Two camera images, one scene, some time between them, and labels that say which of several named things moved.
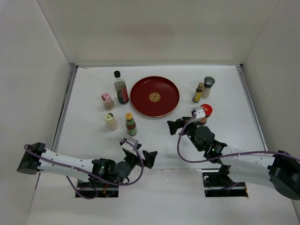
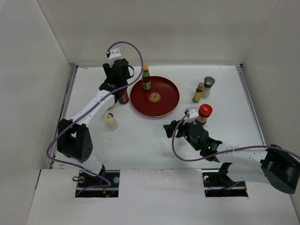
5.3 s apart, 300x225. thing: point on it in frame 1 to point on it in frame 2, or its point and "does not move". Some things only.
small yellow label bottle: [198, 93] does not move
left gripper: [149, 157] to [109, 70]
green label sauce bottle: [131, 124] to [146, 78]
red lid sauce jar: [208, 109] does not move
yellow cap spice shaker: [111, 122] does not move
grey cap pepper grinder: [208, 82] does not move
